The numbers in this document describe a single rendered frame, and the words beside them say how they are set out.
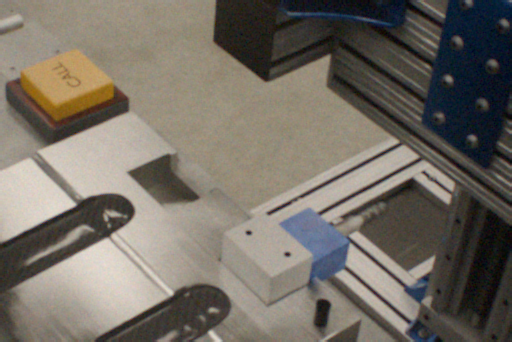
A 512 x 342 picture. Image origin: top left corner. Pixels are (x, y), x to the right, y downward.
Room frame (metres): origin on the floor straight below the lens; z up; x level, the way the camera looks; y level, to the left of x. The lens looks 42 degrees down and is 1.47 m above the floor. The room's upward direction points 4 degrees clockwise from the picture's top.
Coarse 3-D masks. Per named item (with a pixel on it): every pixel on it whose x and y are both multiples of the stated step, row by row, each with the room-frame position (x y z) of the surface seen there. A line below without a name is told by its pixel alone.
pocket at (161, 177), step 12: (168, 156) 0.68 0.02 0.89; (144, 168) 0.66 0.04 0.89; (156, 168) 0.67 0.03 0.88; (168, 168) 0.68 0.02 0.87; (144, 180) 0.66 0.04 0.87; (156, 180) 0.67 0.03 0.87; (168, 180) 0.68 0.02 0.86; (180, 180) 0.67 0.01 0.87; (192, 180) 0.67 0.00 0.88; (156, 192) 0.66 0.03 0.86; (168, 192) 0.66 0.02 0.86; (180, 192) 0.66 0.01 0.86; (192, 192) 0.66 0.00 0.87; (204, 192) 0.65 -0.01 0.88; (168, 204) 0.65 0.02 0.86; (180, 204) 0.65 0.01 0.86
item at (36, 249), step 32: (64, 224) 0.60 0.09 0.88; (96, 224) 0.60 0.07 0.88; (0, 256) 0.57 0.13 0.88; (32, 256) 0.57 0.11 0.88; (64, 256) 0.57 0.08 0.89; (0, 288) 0.54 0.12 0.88; (192, 288) 0.54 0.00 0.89; (128, 320) 0.51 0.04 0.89; (160, 320) 0.52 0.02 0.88; (192, 320) 0.52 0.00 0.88
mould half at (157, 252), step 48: (96, 144) 0.68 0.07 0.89; (144, 144) 0.69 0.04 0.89; (0, 192) 0.63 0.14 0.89; (48, 192) 0.63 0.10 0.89; (96, 192) 0.63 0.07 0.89; (144, 192) 0.63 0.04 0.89; (0, 240) 0.58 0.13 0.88; (144, 240) 0.58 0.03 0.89; (192, 240) 0.59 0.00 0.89; (48, 288) 0.54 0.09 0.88; (96, 288) 0.54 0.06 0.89; (144, 288) 0.54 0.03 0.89; (240, 288) 0.55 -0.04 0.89; (0, 336) 0.50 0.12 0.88; (48, 336) 0.50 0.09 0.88; (96, 336) 0.50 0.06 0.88; (240, 336) 0.50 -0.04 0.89; (288, 336) 0.51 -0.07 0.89; (336, 336) 0.51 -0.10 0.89
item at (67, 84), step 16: (48, 64) 0.85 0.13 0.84; (64, 64) 0.85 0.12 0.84; (80, 64) 0.85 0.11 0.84; (32, 80) 0.82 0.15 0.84; (48, 80) 0.83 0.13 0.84; (64, 80) 0.83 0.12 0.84; (80, 80) 0.83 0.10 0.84; (96, 80) 0.83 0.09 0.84; (32, 96) 0.82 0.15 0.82; (48, 96) 0.80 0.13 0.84; (64, 96) 0.80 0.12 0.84; (80, 96) 0.81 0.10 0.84; (96, 96) 0.82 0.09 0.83; (112, 96) 0.83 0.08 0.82; (48, 112) 0.80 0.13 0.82; (64, 112) 0.80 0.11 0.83
